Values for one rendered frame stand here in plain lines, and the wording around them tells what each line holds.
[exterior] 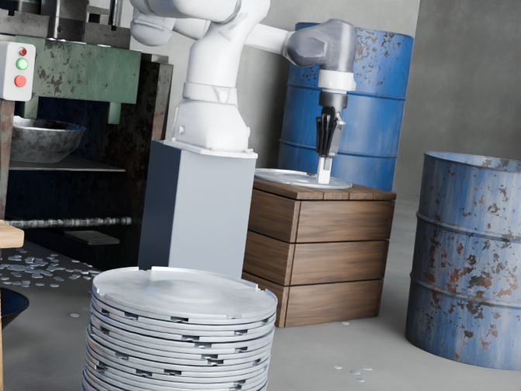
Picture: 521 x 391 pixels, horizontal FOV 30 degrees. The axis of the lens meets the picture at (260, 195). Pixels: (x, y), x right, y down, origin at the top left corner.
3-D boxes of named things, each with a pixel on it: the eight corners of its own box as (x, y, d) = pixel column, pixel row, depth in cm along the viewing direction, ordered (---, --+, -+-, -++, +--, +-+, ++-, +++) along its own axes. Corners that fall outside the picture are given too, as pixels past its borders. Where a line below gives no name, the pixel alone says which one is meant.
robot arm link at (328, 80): (329, 70, 240) (326, 91, 241) (372, 75, 245) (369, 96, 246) (308, 67, 252) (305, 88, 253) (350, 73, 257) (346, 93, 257)
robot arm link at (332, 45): (284, 65, 251) (284, 64, 241) (290, 14, 249) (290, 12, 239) (352, 74, 251) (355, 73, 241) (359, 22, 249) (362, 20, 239)
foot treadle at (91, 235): (119, 259, 246) (122, 240, 245) (87, 261, 239) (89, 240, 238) (2, 214, 287) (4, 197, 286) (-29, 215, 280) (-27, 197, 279)
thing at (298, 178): (263, 168, 282) (263, 165, 281) (359, 183, 275) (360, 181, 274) (235, 176, 254) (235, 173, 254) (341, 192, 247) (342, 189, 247)
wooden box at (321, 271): (379, 316, 266) (397, 193, 262) (279, 328, 241) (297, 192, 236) (282, 281, 296) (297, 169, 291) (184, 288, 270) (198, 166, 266)
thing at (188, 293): (217, 270, 170) (217, 265, 170) (312, 316, 147) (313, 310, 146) (63, 272, 154) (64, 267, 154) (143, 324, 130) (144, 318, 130)
